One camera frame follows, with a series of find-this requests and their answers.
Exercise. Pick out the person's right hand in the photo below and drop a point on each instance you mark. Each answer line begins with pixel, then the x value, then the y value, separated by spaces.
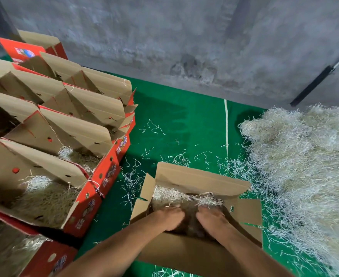
pixel 215 222

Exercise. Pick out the person's left hand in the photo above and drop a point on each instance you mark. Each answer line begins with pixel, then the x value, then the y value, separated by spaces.
pixel 168 219

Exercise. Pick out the pile of shredded paper filler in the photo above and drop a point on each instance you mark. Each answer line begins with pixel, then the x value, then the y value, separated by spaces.
pixel 308 170

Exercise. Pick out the group of red fruit boxes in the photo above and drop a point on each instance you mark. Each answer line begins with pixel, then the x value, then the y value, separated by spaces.
pixel 39 38

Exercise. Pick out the person's right forearm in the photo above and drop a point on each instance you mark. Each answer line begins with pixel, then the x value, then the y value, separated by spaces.
pixel 256 256

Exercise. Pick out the person's left forearm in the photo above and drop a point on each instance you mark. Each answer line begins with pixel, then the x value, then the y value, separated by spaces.
pixel 114 251

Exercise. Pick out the white pole with black grip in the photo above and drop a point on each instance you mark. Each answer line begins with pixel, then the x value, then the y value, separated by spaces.
pixel 314 83

